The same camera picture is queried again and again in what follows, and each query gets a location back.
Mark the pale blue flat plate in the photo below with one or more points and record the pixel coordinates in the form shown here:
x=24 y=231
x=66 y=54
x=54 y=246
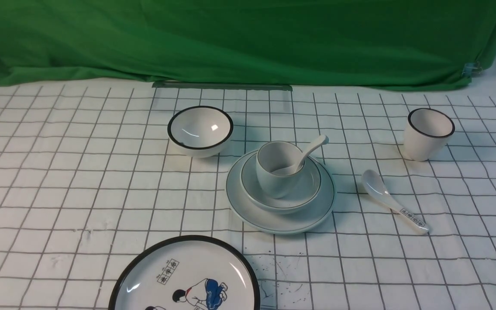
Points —
x=317 y=211

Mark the white spoon with label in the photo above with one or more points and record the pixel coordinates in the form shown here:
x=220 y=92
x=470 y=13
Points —
x=375 y=187

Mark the pale blue bowl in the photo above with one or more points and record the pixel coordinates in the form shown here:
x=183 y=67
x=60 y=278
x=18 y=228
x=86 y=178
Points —
x=299 y=196

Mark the black-rimmed illustrated plate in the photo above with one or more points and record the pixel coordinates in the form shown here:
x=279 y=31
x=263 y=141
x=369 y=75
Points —
x=190 y=272

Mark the white grid tablecloth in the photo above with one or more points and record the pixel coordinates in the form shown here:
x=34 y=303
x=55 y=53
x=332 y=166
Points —
x=89 y=179

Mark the metal clamp on cloth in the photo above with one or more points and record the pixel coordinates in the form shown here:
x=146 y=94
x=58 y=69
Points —
x=472 y=69

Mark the green backdrop cloth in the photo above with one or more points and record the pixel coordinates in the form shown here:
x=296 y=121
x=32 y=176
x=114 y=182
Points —
x=401 y=45

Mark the pale blue cup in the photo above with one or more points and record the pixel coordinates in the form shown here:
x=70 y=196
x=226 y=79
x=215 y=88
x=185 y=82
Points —
x=270 y=155

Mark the white black-rimmed cup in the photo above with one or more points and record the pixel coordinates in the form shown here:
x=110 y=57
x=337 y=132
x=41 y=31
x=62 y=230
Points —
x=427 y=131

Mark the plain white ceramic spoon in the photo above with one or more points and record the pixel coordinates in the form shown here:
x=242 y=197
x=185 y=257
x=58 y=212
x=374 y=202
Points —
x=310 y=150

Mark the white black-rimmed bowl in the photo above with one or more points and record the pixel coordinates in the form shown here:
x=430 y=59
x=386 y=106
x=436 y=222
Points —
x=200 y=131

